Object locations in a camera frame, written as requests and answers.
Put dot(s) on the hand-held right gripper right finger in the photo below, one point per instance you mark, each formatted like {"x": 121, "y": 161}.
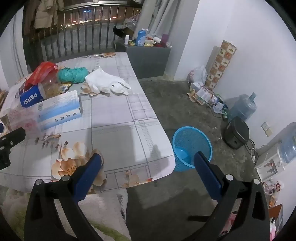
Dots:
{"x": 208, "y": 176}

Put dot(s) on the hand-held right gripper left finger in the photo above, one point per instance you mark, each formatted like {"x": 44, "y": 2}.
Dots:
{"x": 89, "y": 173}

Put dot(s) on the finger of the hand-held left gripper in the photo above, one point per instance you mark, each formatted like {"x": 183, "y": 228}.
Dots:
{"x": 11, "y": 138}

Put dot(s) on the plastic bottle with blue label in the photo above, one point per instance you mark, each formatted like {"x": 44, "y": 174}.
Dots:
{"x": 30, "y": 98}

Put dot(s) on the blue plastic wastebasket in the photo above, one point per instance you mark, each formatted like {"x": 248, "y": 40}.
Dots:
{"x": 185, "y": 139}

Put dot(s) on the red white plastic bag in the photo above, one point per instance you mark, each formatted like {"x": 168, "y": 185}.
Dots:
{"x": 40, "y": 74}

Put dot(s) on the yellow snack packet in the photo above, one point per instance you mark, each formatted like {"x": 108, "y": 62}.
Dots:
{"x": 63, "y": 88}

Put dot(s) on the teal plastic bag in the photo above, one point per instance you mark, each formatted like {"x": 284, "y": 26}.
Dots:
{"x": 72, "y": 74}

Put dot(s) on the clear plastic wrapper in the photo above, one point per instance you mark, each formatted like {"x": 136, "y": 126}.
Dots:
{"x": 20, "y": 118}

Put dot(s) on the plush printed blanket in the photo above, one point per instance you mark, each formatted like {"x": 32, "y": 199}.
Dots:
{"x": 108, "y": 208}

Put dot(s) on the black rice cooker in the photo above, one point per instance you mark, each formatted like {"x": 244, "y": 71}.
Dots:
{"x": 235, "y": 132}

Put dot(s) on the blue white cardboard box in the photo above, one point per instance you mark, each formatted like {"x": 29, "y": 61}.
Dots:
{"x": 60, "y": 109}

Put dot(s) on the white water dispenser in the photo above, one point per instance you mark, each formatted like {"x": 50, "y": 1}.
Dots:
{"x": 268, "y": 166}

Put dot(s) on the floral tablecloth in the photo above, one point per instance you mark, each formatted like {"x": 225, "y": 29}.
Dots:
{"x": 115, "y": 111}

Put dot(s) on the blue water jug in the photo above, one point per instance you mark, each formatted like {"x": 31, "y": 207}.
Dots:
{"x": 242, "y": 107}
{"x": 289, "y": 146}

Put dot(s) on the stack of printed papers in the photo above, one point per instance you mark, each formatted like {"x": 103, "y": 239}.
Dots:
{"x": 203, "y": 95}

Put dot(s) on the tall printed carton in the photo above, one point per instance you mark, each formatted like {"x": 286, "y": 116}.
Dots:
{"x": 219, "y": 67}

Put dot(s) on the grey cabinet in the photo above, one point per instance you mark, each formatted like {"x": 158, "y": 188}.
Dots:
{"x": 148, "y": 60}

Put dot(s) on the beige hanging coat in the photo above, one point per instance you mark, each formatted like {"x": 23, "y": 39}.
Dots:
{"x": 45, "y": 14}

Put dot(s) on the small white bottle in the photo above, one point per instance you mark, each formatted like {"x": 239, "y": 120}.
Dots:
{"x": 127, "y": 39}

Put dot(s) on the magenta box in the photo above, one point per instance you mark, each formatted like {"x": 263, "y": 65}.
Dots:
{"x": 165, "y": 39}

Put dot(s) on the black bag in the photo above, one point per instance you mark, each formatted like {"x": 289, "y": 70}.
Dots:
{"x": 118, "y": 32}

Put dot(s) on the blue detergent bottle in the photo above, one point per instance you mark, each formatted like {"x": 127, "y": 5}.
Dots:
{"x": 140, "y": 38}

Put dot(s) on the metal balcony railing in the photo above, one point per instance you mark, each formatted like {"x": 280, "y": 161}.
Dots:
{"x": 92, "y": 5}

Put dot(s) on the pink white plastic bag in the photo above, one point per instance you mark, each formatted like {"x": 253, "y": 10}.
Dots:
{"x": 131, "y": 22}

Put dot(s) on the grey curtain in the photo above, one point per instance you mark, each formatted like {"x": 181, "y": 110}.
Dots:
{"x": 161, "y": 16}

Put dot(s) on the wall socket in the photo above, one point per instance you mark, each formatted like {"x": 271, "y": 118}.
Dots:
{"x": 267, "y": 129}

